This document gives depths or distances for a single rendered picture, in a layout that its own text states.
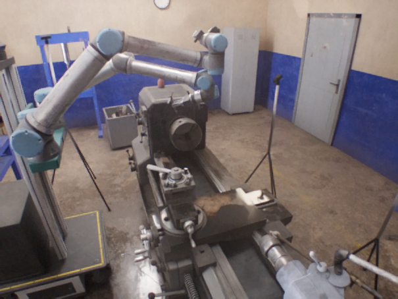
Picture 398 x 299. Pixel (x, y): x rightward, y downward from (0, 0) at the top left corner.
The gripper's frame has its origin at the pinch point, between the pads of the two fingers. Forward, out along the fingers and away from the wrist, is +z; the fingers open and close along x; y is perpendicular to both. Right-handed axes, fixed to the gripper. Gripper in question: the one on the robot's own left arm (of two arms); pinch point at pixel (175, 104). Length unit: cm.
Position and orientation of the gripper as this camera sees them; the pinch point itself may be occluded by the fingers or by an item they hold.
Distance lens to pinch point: 188.3
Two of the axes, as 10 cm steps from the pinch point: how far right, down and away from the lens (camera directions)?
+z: -9.3, 2.1, 3.1
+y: -3.5, -7.7, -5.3
